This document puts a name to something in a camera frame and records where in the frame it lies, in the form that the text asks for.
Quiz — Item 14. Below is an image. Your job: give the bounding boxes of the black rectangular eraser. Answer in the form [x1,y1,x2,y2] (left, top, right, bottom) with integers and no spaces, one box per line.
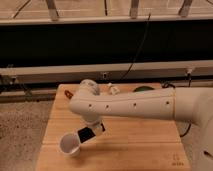
[78,127,95,143]

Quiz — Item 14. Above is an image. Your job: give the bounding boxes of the black floor cable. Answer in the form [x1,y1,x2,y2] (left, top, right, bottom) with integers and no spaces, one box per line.
[162,73,194,138]

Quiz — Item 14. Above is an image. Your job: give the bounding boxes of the black hanging cable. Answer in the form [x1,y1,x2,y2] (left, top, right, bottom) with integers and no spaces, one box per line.
[119,12,152,81]

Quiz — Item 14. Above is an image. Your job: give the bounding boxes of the grey metal rail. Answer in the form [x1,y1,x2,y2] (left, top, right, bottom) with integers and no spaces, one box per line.
[0,60,213,83]

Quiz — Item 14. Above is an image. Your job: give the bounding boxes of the green round bowl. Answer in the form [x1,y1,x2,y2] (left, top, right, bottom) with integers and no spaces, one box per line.
[133,86,154,92]

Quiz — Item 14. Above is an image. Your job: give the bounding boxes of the red-brown small tool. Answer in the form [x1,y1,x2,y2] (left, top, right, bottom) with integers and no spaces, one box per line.
[64,90,73,99]

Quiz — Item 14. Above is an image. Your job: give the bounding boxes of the white plastic bottle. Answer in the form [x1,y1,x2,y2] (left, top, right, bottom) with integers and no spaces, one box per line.
[108,83,120,95]

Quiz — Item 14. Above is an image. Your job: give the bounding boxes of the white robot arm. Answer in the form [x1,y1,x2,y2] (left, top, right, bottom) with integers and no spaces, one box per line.
[70,79,213,171]

